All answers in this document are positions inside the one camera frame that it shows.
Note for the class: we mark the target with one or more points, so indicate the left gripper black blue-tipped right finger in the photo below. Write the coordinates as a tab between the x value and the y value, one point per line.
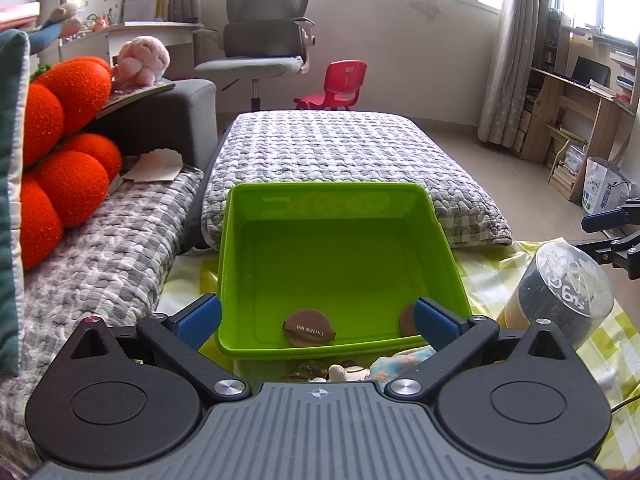
459	343

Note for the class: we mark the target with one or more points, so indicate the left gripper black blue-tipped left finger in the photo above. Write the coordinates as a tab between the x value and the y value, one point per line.
176	341

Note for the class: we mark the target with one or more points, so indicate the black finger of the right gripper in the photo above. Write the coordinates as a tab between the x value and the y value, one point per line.
621	252

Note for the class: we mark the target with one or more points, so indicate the white paper shopping bag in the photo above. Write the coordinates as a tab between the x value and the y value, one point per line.
605	186

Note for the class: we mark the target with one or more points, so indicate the yellow cylinder clear-lid container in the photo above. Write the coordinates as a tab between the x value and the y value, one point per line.
566	287

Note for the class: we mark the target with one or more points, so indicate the yellow checkered plastic tablecloth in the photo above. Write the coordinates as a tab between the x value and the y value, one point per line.
489	275

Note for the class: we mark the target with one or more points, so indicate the pastel checkered cloth doll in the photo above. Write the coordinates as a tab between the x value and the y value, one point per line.
387	368

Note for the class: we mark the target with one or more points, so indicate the grey sofa with quilted cover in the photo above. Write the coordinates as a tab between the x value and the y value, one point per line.
115	264

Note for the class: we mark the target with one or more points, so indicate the green plastic storage bin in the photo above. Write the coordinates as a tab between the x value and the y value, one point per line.
358	252

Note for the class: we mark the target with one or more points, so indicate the white scalloped paper fan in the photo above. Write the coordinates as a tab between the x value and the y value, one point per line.
160	165

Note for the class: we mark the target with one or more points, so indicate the black laptop on desk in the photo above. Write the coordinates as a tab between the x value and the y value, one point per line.
586	70

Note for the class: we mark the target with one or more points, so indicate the wooden desk with shelves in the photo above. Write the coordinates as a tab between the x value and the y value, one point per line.
563	123

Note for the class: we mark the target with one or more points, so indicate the orange segmented plush pillow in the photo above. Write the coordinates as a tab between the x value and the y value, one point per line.
67	170

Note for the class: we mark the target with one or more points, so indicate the grey patterned ottoman cushion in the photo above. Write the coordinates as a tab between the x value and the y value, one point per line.
325	146

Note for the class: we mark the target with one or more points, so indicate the book on sofa armrest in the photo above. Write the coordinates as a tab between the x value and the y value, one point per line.
123	97

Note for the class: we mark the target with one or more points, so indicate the grey window curtain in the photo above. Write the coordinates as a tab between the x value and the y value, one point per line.
519	38

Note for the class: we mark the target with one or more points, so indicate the pink pig plush toy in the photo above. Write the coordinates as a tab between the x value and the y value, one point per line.
140	63

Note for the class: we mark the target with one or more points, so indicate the red plastic child chair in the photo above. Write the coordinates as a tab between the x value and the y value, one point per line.
341	87

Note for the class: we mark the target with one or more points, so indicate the grey office swivel chair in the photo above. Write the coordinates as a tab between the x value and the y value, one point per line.
262	39

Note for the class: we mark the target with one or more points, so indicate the dark green patterned cushion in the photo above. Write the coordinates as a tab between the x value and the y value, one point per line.
14	87

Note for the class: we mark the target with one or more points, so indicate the blue-armed plush doll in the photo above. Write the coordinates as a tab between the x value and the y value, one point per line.
62	22

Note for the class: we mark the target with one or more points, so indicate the white study desk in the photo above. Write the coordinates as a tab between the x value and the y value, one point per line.
173	22

